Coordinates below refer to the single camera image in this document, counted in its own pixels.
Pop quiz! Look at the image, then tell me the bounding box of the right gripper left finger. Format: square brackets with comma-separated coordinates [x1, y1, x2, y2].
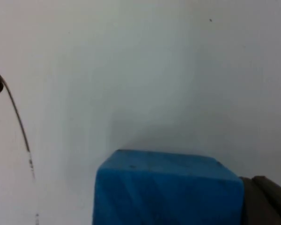
[238, 177, 281, 225]

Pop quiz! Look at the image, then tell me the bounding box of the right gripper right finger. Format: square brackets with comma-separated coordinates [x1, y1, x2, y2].
[252, 175, 281, 221]

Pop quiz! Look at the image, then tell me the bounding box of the blue cube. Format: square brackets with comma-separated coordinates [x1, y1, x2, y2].
[91, 149, 245, 225]

